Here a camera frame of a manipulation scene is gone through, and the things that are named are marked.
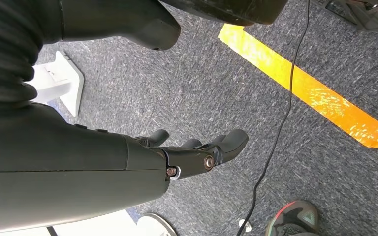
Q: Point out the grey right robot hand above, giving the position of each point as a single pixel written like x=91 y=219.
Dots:
x=62 y=169

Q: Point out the wide yellow floor tape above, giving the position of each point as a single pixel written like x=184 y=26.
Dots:
x=306 y=88

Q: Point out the black robot leg shell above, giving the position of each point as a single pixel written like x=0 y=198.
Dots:
x=228 y=11

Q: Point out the black red-soled shoe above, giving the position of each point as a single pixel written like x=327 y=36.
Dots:
x=290 y=221

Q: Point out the white flat base plate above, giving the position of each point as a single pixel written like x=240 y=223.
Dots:
x=110 y=226

